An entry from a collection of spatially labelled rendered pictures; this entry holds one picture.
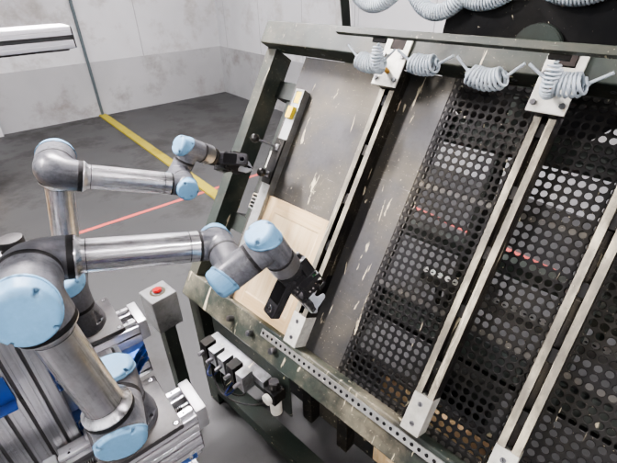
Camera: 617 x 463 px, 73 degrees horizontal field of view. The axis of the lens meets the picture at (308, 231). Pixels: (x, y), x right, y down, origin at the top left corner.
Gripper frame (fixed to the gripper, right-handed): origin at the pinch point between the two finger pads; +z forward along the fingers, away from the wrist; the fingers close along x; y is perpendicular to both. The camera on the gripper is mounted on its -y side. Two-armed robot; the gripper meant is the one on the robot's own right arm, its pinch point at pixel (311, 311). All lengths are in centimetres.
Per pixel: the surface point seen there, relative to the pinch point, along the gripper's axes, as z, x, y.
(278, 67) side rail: -10, 98, 74
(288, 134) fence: 2, 71, 51
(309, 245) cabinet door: 25, 40, 22
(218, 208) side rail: 20, 93, 11
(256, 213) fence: 20, 70, 19
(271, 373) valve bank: 51, 30, -24
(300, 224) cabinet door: 21, 48, 26
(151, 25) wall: 108, 758, 220
